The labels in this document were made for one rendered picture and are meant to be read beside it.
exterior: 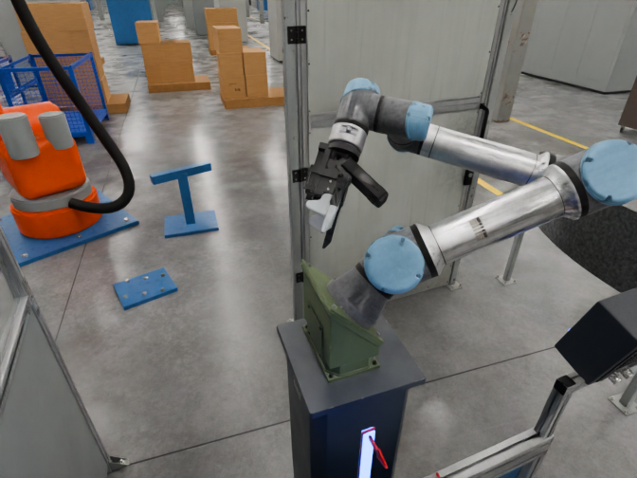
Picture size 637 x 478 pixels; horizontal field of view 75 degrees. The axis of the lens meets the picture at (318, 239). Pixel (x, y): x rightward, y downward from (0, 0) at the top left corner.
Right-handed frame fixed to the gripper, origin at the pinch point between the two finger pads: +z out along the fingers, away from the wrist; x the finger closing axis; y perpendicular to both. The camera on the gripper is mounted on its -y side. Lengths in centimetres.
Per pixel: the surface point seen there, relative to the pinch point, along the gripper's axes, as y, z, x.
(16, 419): 65, 61, -31
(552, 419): -63, 21, -27
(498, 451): -53, 32, -31
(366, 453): -17.6, 34.3, 1.4
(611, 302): -61, -7, -10
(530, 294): -132, -47, -211
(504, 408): -102, 28, -145
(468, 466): -46, 37, -29
